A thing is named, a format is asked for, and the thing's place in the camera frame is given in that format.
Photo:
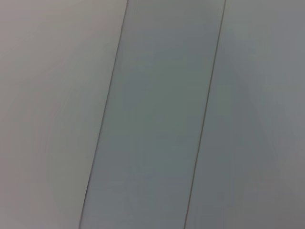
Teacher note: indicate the grey partition screen panel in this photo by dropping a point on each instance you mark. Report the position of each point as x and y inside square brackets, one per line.
[262, 119]
[152, 119]
[43, 107]

